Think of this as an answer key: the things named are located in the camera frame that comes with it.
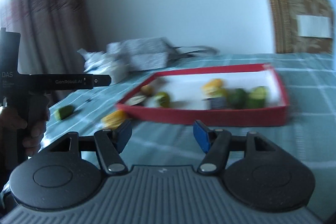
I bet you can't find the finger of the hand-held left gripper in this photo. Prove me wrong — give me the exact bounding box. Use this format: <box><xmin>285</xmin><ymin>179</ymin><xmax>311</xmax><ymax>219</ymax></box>
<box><xmin>92</xmin><ymin>74</ymin><xmax>111</xmax><ymax>88</ymax></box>

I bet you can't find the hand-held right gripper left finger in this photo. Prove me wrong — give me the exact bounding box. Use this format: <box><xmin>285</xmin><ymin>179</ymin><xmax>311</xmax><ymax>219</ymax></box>
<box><xmin>49</xmin><ymin>119</ymin><xmax>133</xmax><ymax>175</ymax></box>

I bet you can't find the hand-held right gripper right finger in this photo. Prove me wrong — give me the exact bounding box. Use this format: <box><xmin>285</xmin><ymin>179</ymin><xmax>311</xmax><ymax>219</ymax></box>
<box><xmin>193</xmin><ymin>120</ymin><xmax>279</xmax><ymax>175</ymax></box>

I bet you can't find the yellow corn cob piece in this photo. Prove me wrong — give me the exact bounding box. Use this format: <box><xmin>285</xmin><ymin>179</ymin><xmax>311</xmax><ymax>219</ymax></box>
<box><xmin>202</xmin><ymin>79</ymin><xmax>224</xmax><ymax>95</ymax></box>
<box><xmin>101</xmin><ymin>110</ymin><xmax>130</xmax><ymax>128</ymax></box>

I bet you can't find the red shallow cardboard box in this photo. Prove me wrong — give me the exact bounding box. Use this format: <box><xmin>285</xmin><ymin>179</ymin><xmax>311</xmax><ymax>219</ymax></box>
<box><xmin>115</xmin><ymin>63</ymin><xmax>290</xmax><ymax>127</ymax></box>

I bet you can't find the dark purple corn cob piece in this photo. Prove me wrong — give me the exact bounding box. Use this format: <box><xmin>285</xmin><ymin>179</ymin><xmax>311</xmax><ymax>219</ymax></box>
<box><xmin>209</xmin><ymin>97</ymin><xmax>228</xmax><ymax>110</ymax></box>

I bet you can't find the brown longan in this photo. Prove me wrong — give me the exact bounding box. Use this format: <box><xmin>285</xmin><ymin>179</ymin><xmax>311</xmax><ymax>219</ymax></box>
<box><xmin>141</xmin><ymin>84</ymin><xmax>155</xmax><ymax>96</ymax></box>

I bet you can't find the green cucumber piece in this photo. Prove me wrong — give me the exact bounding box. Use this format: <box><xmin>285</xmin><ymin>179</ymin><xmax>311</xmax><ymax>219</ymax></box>
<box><xmin>56</xmin><ymin>105</ymin><xmax>75</xmax><ymax>120</ymax></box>
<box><xmin>248</xmin><ymin>86</ymin><xmax>269</xmax><ymax>109</ymax></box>

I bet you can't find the green round tomato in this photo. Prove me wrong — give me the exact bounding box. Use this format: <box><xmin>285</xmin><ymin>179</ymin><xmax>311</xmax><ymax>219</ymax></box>
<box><xmin>227</xmin><ymin>88</ymin><xmax>248</xmax><ymax>109</ymax></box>
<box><xmin>154</xmin><ymin>92</ymin><xmax>171</xmax><ymax>108</ymax></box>

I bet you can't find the person's left hand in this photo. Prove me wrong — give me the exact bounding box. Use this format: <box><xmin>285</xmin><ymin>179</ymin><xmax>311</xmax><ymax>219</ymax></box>
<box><xmin>22</xmin><ymin>106</ymin><xmax>51</xmax><ymax>157</ymax></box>

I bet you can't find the white tissue pack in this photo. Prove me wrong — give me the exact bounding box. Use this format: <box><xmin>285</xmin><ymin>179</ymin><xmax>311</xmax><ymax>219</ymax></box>
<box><xmin>77</xmin><ymin>49</ymin><xmax>130</xmax><ymax>84</ymax></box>

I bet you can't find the dark slice with pale top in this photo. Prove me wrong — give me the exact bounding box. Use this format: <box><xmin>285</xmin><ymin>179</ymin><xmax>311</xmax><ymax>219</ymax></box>
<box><xmin>125</xmin><ymin>95</ymin><xmax>146</xmax><ymax>106</ymax></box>

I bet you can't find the silver patterned gift bag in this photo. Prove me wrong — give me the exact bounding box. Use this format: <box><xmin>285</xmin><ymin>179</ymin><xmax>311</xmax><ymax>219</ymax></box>
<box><xmin>106</xmin><ymin>37</ymin><xmax>220</xmax><ymax>72</ymax></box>

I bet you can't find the patterned beige curtain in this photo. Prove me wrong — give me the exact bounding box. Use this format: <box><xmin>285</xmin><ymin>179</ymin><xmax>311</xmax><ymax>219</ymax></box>
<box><xmin>0</xmin><ymin>0</ymin><xmax>95</xmax><ymax>109</ymax></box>

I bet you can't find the teal checked bedsheet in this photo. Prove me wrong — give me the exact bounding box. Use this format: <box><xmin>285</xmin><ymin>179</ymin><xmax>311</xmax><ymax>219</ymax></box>
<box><xmin>0</xmin><ymin>52</ymin><xmax>336</xmax><ymax>188</ymax></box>

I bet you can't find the white kettle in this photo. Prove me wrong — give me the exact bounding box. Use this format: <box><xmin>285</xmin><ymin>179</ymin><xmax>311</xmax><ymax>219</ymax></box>
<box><xmin>328</xmin><ymin>0</ymin><xmax>336</xmax><ymax>73</ymax></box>

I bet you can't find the white light switch panel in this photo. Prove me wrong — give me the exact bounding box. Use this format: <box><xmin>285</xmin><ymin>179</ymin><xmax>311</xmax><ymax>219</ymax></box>
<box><xmin>296</xmin><ymin>15</ymin><xmax>332</xmax><ymax>38</ymax></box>

